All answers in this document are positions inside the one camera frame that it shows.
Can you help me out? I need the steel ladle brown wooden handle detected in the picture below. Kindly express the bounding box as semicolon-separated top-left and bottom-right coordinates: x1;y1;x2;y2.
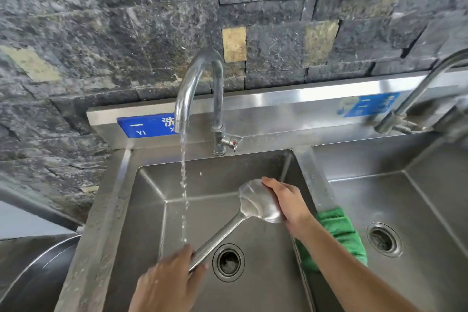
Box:
187;178;287;274

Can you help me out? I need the large steel pot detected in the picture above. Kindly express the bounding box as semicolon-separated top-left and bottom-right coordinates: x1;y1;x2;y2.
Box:
0;234;82;312

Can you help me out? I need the steel sink drain strainer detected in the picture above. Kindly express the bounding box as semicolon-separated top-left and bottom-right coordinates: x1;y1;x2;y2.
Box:
367;222;404;258
212;243;246;282

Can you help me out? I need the blue sign with droplet picture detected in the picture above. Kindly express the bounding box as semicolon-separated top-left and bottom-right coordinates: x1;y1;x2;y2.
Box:
337;92;401;118

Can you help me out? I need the bright green cloth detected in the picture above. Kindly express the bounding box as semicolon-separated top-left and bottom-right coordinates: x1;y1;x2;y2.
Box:
296;207;368;274

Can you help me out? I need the chrome gooseneck faucet red dot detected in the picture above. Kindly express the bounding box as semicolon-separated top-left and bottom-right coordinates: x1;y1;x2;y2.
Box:
174;48;244;157

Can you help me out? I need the person's right hand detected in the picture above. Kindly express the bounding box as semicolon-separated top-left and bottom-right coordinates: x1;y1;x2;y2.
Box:
261;176;315;239

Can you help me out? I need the stainless steel sink unit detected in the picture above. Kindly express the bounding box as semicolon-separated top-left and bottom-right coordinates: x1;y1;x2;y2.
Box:
55;66;468;312

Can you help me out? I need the plain chrome gooseneck faucet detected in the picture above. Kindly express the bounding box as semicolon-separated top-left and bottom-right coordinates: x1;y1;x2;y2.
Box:
374;47;468;136

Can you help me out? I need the person's left hand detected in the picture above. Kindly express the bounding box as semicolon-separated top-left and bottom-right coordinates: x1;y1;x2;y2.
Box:
128;244;209;312

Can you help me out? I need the blue rectangular sign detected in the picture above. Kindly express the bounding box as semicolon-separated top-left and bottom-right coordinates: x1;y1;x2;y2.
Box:
117;113;180;139

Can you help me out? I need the grey metal frame bar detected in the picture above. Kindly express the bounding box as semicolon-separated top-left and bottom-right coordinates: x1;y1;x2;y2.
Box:
0;185;85;232

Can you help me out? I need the person's right forearm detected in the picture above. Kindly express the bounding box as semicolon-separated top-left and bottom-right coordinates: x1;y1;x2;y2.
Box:
292;213;421;312

